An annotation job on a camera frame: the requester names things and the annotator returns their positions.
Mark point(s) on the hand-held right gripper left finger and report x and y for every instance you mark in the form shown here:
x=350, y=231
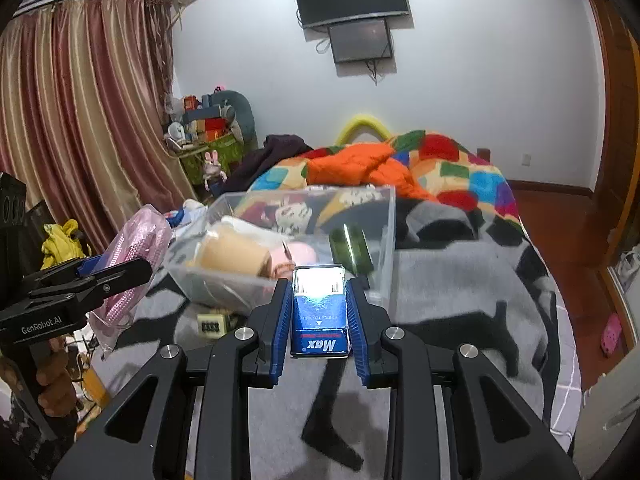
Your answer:
x=285, y=330

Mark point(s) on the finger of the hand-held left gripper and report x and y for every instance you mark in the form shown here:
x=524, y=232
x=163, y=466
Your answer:
x=115, y=280
x=90, y=266

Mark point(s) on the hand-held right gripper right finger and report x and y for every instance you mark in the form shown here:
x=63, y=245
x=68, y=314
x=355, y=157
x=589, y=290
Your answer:
x=357, y=330

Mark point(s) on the blue cardboard box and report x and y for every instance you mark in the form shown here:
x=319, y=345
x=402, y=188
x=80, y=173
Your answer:
x=320, y=320

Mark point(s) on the pink round container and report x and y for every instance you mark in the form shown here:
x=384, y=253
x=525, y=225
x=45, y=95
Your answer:
x=302, y=255

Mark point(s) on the beige roll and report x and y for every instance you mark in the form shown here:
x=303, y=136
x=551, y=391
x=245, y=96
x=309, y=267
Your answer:
x=230, y=252

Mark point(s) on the clear plastic storage bin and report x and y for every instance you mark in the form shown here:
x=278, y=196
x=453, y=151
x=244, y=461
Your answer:
x=380, y=220

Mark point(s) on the person's left forearm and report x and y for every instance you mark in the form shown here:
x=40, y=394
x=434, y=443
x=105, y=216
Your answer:
x=20, y=450

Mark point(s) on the person's left hand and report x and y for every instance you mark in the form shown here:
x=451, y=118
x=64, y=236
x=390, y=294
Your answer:
x=57, y=375

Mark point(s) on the yellow cloth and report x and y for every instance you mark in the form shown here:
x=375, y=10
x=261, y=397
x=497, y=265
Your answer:
x=60, y=245

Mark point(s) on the small combination lock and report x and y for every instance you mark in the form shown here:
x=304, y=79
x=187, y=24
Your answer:
x=210, y=326

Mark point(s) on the green bottle with white label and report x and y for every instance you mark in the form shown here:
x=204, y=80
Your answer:
x=350, y=250

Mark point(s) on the white packet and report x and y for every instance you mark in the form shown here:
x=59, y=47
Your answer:
x=187, y=212

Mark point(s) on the grey and black blanket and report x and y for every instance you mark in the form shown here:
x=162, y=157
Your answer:
x=450, y=285

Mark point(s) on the white cloth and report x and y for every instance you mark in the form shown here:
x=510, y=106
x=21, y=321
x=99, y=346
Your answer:
x=245, y=225

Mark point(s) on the pink bunny toy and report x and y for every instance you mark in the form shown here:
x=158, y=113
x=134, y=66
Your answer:
x=212, y=165

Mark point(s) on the striped pink and gold curtain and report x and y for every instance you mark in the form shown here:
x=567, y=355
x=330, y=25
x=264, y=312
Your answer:
x=75, y=110

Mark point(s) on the white cup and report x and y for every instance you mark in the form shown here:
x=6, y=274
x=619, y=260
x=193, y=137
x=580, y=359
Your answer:
x=176, y=132

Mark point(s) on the orange padded jacket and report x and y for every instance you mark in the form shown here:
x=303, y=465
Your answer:
x=350, y=165

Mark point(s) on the green side table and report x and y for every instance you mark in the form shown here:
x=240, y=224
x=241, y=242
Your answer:
x=235, y=157

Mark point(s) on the dark purple cloth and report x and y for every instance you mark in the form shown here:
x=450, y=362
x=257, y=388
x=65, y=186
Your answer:
x=280, y=152

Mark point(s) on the pile of colourful boxes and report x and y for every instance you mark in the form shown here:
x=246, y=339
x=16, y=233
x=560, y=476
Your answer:
x=205, y=122

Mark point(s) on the colourful patchwork quilt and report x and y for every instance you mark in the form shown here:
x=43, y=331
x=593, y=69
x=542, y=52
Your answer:
x=450, y=170

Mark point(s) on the yellow pillow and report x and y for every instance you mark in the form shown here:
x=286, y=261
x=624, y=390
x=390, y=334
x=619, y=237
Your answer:
x=360, y=121

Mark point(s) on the grey-green cushion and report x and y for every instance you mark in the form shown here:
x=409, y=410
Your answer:
x=245, y=115

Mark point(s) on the pink clog shoe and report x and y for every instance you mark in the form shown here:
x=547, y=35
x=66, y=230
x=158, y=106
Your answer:
x=611, y=335

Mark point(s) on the white bag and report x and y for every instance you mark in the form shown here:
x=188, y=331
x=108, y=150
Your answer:
x=627, y=270

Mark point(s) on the wooden wardrobe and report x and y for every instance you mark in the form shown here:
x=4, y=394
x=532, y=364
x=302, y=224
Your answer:
x=617, y=135

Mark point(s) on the wall socket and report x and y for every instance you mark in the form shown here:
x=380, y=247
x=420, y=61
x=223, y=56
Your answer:
x=525, y=159

